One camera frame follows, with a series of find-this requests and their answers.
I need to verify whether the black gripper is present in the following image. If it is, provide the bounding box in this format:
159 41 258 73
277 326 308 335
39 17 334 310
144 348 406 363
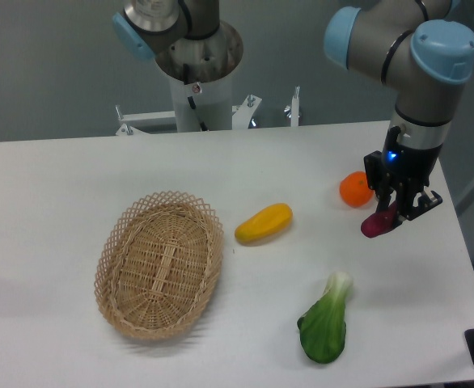
364 125 442 221

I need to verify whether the purple sweet potato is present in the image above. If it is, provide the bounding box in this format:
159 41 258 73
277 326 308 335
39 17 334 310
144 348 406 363
361 202 402 238

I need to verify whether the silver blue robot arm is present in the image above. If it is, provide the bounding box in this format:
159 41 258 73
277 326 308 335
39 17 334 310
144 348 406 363
112 1 474 228

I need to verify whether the orange tangerine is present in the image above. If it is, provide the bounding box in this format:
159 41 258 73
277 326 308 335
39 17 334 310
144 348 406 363
339 171 374 208

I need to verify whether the yellow mango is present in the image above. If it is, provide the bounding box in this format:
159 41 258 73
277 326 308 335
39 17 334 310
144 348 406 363
234 203 293 244

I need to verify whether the green bok choy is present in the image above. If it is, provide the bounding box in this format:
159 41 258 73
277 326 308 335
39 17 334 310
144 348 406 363
297 271 353 364

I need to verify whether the woven wicker basket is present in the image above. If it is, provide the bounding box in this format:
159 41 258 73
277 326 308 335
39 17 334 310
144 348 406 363
95 192 224 340

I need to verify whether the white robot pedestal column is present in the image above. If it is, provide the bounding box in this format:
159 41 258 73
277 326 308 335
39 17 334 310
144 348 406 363
168 75 232 133

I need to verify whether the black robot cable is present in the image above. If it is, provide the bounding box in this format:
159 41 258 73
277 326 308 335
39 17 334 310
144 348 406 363
182 63 209 133

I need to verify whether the white metal base frame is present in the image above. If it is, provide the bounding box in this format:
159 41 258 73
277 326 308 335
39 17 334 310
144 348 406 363
115 86 303 136

